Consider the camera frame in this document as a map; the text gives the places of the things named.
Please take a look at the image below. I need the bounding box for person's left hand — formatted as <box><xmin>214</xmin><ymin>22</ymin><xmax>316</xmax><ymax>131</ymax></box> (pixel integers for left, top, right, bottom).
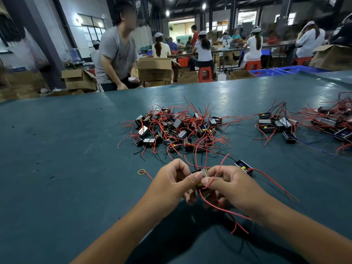
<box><xmin>137</xmin><ymin>159</ymin><xmax>205</xmax><ymax>219</ymax></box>

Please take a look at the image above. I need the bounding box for person's right hand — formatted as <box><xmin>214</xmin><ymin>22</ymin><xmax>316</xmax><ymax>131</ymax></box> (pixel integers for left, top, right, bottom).
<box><xmin>201</xmin><ymin>165</ymin><xmax>271</xmax><ymax>217</ymax></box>

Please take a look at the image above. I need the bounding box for central pile of wired modules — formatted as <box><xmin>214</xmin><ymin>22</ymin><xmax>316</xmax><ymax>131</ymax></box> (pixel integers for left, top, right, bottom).
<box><xmin>117</xmin><ymin>99</ymin><xmax>232</xmax><ymax>168</ymax></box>

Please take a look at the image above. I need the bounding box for person's right forearm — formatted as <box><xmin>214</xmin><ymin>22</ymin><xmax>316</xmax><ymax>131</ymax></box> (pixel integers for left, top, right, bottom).
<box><xmin>256</xmin><ymin>198</ymin><xmax>352</xmax><ymax>264</ymax></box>

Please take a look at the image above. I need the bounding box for person's left forearm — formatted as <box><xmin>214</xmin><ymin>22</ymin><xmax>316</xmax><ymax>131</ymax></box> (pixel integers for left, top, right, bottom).
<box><xmin>71</xmin><ymin>206</ymin><xmax>157</xmax><ymax>264</ymax></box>

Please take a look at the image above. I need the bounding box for yellow rubber band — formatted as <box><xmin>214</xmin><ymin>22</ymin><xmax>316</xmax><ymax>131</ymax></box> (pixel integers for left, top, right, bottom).
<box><xmin>137</xmin><ymin>169</ymin><xmax>154</xmax><ymax>180</ymax></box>

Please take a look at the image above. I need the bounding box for low cardboard box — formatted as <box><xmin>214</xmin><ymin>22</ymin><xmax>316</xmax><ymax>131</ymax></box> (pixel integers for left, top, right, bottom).
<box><xmin>177</xmin><ymin>70</ymin><xmax>199</xmax><ymax>84</ymax></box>

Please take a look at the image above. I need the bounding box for shallow cardboard box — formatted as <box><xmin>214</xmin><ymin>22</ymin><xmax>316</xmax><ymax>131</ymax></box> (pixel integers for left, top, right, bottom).
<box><xmin>229</xmin><ymin>70</ymin><xmax>256</xmax><ymax>80</ymax></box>

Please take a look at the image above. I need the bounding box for large closed cardboard box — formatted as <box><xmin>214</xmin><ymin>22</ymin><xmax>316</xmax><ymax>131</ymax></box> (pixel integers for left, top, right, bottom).
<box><xmin>137</xmin><ymin>58</ymin><xmax>173</xmax><ymax>82</ymax></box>

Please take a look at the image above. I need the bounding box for blue plastic crate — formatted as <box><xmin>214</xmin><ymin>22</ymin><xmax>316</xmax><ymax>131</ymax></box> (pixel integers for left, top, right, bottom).
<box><xmin>275</xmin><ymin>65</ymin><xmax>330</xmax><ymax>74</ymax></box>
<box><xmin>249</xmin><ymin>69</ymin><xmax>287</xmax><ymax>77</ymax></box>

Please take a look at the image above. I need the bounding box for open cardboard box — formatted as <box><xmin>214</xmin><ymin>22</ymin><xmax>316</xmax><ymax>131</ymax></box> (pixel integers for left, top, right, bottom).
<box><xmin>61</xmin><ymin>69</ymin><xmax>98</xmax><ymax>91</ymax></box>

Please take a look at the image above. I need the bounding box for tilted cardboard box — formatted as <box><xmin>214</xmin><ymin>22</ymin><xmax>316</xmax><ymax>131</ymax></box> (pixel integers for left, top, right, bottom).
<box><xmin>309</xmin><ymin>44</ymin><xmax>352</xmax><ymax>72</ymax></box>

